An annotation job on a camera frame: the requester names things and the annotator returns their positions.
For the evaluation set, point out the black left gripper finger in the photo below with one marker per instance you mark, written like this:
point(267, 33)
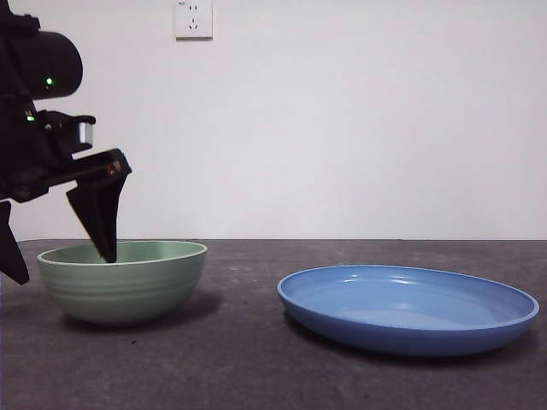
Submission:
point(100, 213)
point(10, 256)

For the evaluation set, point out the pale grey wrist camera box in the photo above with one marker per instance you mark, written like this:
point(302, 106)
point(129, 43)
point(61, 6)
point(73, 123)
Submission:
point(86, 132)

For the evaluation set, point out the blue round plate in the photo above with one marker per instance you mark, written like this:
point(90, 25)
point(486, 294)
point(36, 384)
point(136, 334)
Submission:
point(406, 337)

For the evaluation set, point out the green ribbed bowl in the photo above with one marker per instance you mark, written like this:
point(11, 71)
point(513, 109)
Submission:
point(137, 294)

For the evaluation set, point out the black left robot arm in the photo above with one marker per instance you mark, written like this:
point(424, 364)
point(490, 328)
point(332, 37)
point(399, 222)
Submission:
point(51, 55)

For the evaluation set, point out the white wall socket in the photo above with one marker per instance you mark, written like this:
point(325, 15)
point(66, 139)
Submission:
point(193, 19)

